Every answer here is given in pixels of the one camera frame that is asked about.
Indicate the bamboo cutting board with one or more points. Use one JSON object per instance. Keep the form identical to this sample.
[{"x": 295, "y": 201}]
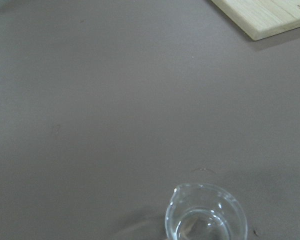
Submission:
[{"x": 261, "y": 19}]

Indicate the small clear glass beaker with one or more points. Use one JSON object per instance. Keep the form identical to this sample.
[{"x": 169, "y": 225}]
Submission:
[{"x": 203, "y": 211}]

